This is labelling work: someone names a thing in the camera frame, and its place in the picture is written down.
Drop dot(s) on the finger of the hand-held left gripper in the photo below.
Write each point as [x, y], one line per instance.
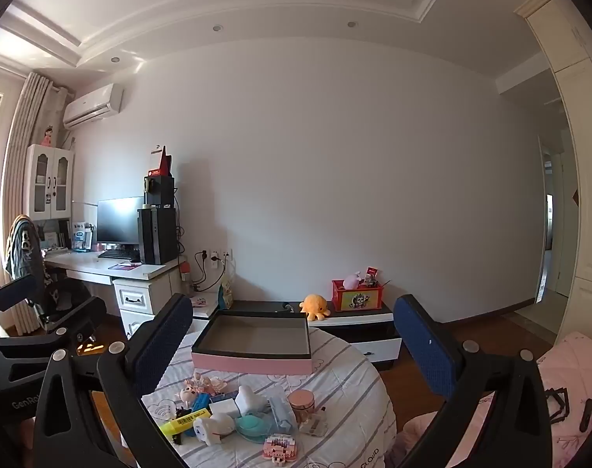
[76, 319]
[13, 297]

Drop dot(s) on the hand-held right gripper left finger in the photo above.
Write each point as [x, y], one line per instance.
[159, 346]

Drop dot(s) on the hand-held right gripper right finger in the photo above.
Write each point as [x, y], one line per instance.
[427, 346]

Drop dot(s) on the yellow highlighter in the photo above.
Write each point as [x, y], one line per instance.
[178, 424]

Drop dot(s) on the white square box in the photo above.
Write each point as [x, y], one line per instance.
[223, 407]

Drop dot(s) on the pink storage box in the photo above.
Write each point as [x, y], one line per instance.
[257, 339]

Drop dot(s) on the white animal figure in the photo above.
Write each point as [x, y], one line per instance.
[213, 429]

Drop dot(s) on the teal bowl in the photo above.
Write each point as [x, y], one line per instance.
[253, 429]

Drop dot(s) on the pink round tin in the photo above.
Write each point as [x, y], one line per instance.
[301, 403]

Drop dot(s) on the clear plastic case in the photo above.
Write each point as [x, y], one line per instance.
[281, 414]

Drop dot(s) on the pink brick building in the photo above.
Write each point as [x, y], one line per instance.
[279, 447]

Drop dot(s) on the black office chair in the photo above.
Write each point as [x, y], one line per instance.
[64, 297]

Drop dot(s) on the dark printed jacket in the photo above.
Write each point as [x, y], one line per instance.
[25, 248]

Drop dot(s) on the white desk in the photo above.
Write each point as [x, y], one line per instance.
[139, 297]

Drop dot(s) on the low white side shelf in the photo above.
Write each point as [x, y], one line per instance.
[205, 309]

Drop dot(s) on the pink packet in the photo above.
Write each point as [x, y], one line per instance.
[198, 302]

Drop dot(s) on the black white media cabinet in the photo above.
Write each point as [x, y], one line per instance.
[364, 336]

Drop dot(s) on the small blue plastic tool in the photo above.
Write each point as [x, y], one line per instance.
[200, 402]

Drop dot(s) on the black keyboard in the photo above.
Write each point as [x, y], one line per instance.
[118, 254]

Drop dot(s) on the bottle with orange label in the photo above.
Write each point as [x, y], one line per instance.
[185, 269]

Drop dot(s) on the red printed crate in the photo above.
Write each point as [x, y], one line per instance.
[359, 300]

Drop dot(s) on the blue carton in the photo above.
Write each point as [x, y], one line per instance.
[82, 236]

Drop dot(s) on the blue yellow snack bag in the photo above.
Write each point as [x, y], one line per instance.
[226, 295]

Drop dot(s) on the striped white tablecloth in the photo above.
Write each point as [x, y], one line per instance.
[344, 399]

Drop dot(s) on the pink plush toy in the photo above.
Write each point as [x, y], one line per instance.
[351, 282]

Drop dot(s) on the black computer monitor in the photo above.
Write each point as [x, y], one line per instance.
[120, 219]

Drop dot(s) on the black computer tower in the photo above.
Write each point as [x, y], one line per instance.
[158, 236]

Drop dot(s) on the yellow octopus plush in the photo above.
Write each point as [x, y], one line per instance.
[314, 306]

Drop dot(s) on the white hutch cabinet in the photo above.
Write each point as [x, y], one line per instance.
[49, 180]

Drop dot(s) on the black handheld device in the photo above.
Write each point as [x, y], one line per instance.
[287, 306]

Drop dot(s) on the black folding phone stand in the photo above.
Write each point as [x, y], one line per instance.
[557, 404]

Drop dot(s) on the pink bedding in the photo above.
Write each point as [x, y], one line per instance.
[569, 365]

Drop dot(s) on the black speaker box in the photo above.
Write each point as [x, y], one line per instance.
[160, 191]

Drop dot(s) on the white interior door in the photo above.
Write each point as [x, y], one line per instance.
[542, 229]

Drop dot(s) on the pink doll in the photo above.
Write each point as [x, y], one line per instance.
[47, 136]

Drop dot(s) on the red paper bag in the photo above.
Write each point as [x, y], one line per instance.
[161, 163]

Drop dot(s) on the cream wardrobe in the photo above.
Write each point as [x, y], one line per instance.
[588, 253]

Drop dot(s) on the white air conditioner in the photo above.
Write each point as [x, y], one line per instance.
[93, 106]

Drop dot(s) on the red door decoration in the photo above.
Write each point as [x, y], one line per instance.
[576, 196]

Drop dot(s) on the white wall socket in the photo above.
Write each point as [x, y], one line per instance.
[227, 254]
[215, 257]
[202, 255]

